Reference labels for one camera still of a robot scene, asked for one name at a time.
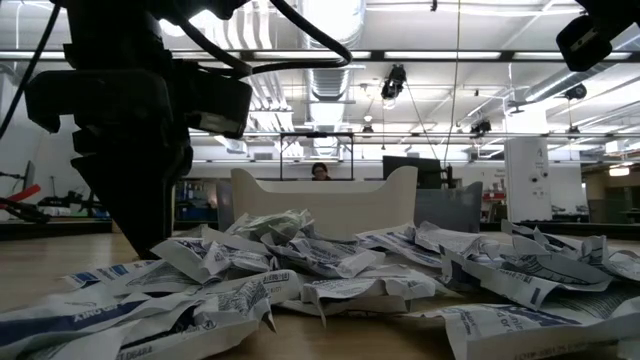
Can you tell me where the blue storage shelf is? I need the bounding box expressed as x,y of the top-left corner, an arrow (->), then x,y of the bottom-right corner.
173,178 -> 219,222

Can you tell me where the black hanging camera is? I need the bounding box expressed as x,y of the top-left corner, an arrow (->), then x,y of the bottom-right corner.
379,63 -> 408,101

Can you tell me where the green printed white packet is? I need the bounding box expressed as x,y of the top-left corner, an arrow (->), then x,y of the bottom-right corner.
224,208 -> 315,246

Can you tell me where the white square column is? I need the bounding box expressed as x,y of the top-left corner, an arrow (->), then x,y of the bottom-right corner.
503,137 -> 552,224

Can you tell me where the blue striped white packet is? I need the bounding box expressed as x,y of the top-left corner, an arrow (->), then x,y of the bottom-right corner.
63,258 -> 159,291
355,227 -> 444,270

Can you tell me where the red handled tool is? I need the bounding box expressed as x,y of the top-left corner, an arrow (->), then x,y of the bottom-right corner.
0,183 -> 42,211

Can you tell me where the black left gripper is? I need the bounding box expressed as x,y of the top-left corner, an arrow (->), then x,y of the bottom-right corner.
23,28 -> 195,260

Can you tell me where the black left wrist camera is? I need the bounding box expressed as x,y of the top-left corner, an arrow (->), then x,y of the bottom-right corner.
172,59 -> 254,141

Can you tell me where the white plastic bin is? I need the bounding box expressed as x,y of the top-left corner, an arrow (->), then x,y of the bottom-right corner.
229,165 -> 419,241

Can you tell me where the black computer monitor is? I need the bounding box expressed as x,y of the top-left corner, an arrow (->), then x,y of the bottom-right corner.
382,155 -> 446,190

